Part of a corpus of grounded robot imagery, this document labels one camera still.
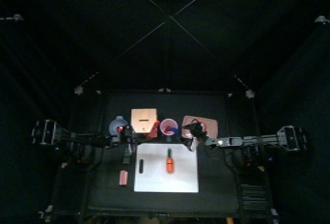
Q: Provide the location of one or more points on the red plastic cup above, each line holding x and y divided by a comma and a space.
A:
165, 125

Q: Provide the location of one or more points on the pink rectangular block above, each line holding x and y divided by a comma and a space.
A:
123, 178

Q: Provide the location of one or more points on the green striped toy block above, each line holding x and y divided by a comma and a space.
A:
127, 158

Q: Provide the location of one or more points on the red toy in bowl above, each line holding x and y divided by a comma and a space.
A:
121, 128

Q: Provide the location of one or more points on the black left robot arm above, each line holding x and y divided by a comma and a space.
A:
86, 136

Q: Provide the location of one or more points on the wooden box red front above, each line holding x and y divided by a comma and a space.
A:
143, 117

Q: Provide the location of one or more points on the white cutting board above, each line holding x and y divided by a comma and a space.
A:
185, 179

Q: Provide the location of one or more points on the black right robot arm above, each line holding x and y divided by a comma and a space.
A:
258, 139

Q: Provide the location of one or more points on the orange toy carrot green top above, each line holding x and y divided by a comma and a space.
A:
170, 165

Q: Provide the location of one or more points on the silver frame bracket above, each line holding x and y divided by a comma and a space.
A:
249, 93
165, 89
18, 17
321, 19
79, 89

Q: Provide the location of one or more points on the grey vertical frame pole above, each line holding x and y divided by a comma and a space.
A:
166, 57

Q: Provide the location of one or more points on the black ribbed panel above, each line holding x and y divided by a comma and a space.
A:
253, 199

